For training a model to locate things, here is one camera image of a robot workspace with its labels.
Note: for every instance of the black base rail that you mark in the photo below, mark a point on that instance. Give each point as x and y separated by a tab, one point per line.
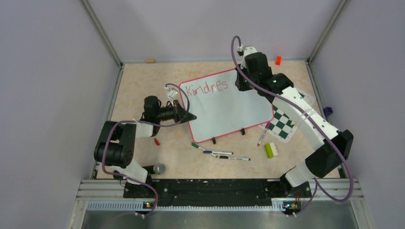
216	192

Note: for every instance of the lime green toy brick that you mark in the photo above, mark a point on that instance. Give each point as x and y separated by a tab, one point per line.
271	150

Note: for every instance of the black microphone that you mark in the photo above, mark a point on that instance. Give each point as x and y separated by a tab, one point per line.
157	169

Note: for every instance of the purple-capped marker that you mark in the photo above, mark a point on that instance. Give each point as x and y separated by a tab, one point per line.
263	134

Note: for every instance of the orange block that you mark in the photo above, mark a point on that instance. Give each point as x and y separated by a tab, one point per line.
278	60

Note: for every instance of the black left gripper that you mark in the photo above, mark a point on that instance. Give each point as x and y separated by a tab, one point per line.
180	115

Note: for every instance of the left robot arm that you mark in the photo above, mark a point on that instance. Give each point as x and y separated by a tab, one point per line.
115	147

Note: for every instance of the green white chessboard mat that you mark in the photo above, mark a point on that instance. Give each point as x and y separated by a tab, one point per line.
281	126

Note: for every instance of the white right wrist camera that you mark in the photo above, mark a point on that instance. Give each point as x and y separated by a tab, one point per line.
245	50

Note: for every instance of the pink-framed whiteboard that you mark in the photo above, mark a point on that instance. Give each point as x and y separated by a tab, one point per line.
221	108

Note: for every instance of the black-capped marker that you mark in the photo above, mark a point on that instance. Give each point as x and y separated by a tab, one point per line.
234	158

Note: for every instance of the green-capped marker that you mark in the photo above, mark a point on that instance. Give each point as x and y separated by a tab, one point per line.
200	148

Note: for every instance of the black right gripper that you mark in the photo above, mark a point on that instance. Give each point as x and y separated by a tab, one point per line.
241	86

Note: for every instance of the blue-capped marker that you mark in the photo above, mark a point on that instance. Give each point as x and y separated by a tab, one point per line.
217	152

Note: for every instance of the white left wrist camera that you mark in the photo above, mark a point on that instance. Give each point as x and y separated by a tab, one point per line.
171	93

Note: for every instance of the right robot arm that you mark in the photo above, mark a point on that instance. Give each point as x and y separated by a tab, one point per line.
331	146

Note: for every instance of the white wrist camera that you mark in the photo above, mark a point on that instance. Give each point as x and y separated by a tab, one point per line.
245	50
171	93

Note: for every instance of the purple object at wall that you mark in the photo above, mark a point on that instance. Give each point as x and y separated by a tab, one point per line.
327	111

